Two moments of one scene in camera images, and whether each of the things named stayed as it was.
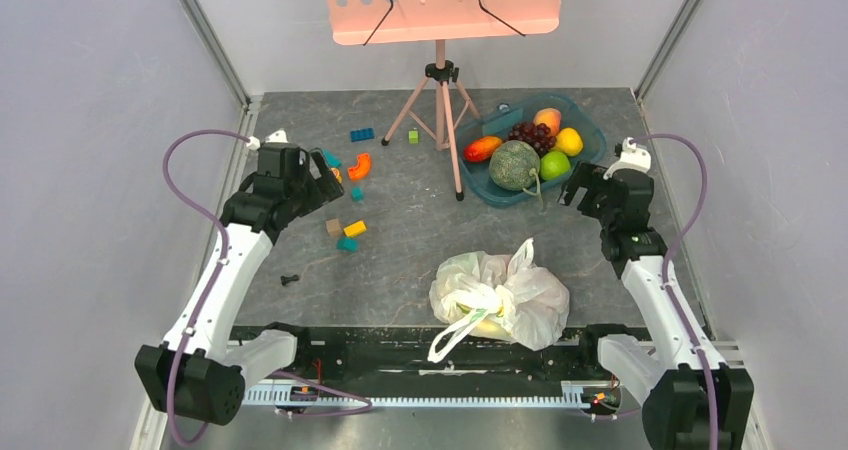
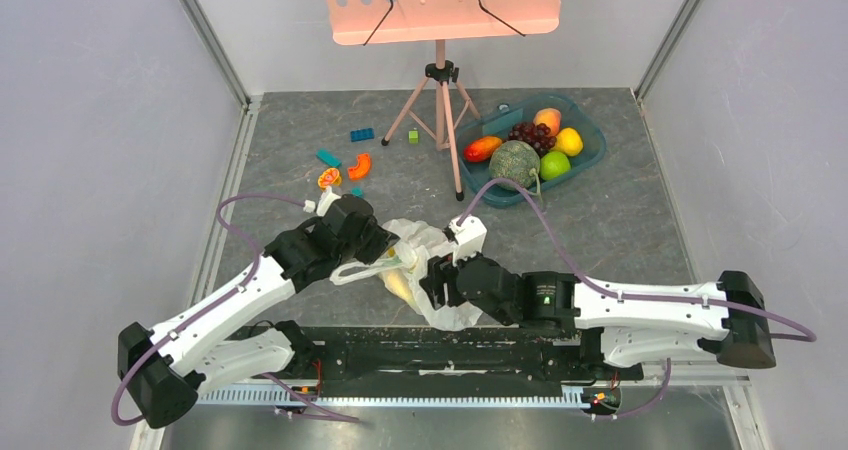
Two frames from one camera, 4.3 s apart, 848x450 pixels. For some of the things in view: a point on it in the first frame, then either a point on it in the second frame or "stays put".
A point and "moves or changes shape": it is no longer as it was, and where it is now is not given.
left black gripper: [324, 189] → [381, 241]
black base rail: [400, 354] stays put
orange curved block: [362, 168] stays put
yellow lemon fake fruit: [569, 141] stays put
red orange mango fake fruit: [481, 149] stays put
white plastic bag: [494, 296] moves or changes shape
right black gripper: [586, 187] → [436, 283]
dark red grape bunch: [538, 135] stays put
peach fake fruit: [549, 116] stays put
